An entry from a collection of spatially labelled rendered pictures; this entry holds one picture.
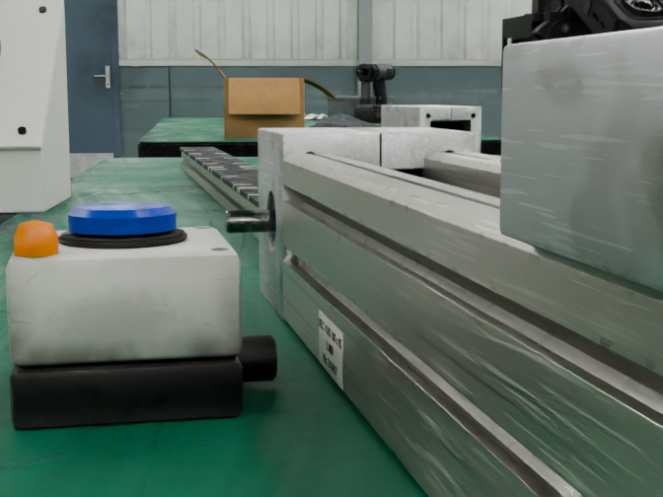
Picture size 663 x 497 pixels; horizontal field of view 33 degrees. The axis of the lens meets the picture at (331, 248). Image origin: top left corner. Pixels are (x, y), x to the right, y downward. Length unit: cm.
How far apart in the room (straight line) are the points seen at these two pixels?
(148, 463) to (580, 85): 21
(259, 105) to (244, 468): 243
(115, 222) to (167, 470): 10
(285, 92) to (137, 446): 243
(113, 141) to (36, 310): 1124
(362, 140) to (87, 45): 1110
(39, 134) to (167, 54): 1050
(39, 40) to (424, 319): 94
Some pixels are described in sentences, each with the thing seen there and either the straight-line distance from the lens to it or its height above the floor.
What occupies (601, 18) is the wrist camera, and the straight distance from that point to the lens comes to 72.
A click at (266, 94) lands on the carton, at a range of 277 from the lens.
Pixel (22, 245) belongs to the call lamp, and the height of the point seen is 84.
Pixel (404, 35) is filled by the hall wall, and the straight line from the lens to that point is 1179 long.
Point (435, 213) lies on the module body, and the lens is 30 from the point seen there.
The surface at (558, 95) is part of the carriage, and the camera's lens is 21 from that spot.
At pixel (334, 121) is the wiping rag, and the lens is 355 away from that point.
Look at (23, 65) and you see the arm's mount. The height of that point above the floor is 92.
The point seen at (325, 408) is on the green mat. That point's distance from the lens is 41.
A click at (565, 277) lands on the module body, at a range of 22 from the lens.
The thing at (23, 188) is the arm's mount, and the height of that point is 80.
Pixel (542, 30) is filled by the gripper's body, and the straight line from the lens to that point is 77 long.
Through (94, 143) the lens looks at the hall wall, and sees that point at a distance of 1164.
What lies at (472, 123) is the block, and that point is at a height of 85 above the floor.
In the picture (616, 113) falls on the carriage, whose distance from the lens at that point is 19.
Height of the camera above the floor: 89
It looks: 8 degrees down
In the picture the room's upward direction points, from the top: straight up
